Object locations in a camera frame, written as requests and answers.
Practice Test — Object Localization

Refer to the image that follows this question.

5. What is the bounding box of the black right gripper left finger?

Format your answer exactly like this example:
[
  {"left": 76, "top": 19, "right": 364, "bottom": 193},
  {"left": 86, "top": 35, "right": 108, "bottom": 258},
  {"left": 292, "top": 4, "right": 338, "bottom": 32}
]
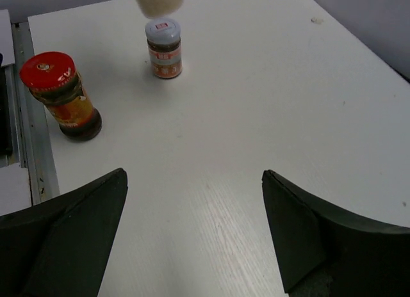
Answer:
[{"left": 1, "top": 168, "right": 127, "bottom": 296}]

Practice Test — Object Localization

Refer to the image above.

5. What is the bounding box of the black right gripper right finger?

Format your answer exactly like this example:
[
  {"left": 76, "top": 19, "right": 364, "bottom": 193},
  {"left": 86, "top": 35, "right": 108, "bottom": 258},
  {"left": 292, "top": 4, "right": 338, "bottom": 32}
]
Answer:
[{"left": 262, "top": 170, "right": 409, "bottom": 296}]

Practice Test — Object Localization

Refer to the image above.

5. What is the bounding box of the red cap sauce jar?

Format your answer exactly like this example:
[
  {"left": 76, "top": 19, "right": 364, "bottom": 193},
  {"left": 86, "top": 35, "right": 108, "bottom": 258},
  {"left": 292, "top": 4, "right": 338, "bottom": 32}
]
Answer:
[{"left": 19, "top": 51, "right": 102, "bottom": 141}]

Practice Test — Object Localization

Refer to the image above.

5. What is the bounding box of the small jar with white lid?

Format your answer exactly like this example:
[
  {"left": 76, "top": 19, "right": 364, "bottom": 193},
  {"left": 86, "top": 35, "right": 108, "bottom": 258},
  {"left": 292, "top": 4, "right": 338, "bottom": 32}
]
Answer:
[{"left": 145, "top": 18, "right": 182, "bottom": 79}]

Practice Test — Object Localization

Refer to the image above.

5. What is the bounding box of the silver cone cap grinder bottle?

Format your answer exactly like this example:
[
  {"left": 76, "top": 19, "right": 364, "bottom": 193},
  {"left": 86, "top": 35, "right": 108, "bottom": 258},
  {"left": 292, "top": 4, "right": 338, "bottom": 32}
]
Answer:
[{"left": 135, "top": 0, "right": 184, "bottom": 19}]

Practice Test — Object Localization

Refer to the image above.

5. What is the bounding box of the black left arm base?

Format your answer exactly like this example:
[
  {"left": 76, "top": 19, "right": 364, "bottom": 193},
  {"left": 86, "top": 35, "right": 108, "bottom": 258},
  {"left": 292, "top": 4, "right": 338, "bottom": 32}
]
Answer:
[{"left": 1, "top": 54, "right": 15, "bottom": 158}]

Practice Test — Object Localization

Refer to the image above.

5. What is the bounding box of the aluminium table front rail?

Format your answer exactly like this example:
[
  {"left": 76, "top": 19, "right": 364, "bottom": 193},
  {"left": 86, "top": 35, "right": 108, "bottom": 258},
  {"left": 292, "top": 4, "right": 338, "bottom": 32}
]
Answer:
[{"left": 12, "top": 21, "right": 60, "bottom": 205}]

